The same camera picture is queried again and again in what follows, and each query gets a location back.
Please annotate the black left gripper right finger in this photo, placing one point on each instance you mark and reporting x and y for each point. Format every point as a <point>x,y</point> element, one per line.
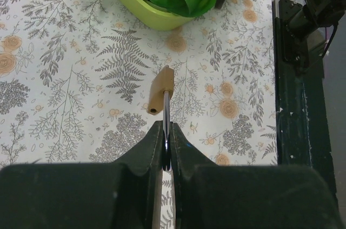
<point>208,195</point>

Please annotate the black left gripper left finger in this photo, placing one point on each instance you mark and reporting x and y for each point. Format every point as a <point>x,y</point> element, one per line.
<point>125,193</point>

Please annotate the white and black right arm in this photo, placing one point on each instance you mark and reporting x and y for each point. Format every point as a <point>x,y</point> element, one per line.
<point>294,21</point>

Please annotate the green plastic tray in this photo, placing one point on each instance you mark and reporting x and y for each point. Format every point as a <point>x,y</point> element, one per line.
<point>167,4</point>

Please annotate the floral patterned table mat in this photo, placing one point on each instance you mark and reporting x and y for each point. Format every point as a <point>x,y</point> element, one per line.
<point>75,81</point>

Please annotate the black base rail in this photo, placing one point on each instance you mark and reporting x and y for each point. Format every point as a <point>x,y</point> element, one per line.
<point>301,117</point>

